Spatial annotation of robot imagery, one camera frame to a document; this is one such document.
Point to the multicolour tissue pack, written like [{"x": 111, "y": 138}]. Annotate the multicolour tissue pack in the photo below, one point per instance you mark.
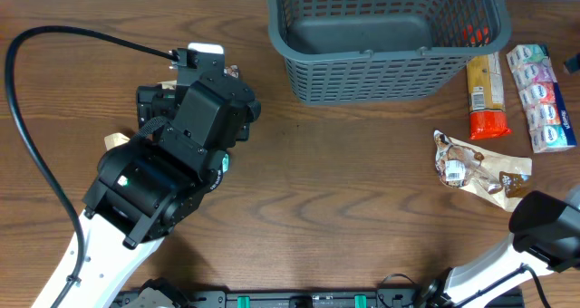
[{"x": 548, "y": 122}]

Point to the teal wet wipes pack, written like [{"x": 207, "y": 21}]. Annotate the teal wet wipes pack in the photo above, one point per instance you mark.
[{"x": 225, "y": 163}]

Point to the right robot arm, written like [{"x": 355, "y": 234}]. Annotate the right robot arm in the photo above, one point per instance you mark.
[{"x": 543, "y": 235}]

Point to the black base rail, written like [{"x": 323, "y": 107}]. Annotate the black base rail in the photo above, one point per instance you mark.
[{"x": 160, "y": 293}]

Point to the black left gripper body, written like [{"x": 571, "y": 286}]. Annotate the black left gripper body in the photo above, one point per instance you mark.
[{"x": 150, "y": 105}]

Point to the orange biscuit roll pack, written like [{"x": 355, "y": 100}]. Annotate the orange biscuit roll pack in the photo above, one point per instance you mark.
[{"x": 487, "y": 111}]

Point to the dark grey plastic basket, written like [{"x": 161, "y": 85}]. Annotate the dark grey plastic basket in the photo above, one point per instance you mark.
[{"x": 350, "y": 51}]

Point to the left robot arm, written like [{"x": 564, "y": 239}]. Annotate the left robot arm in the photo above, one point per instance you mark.
[{"x": 149, "y": 184}]

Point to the beige snack bag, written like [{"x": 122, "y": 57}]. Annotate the beige snack bag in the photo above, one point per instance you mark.
[
  {"x": 500, "y": 179},
  {"x": 115, "y": 140},
  {"x": 232, "y": 70}
]

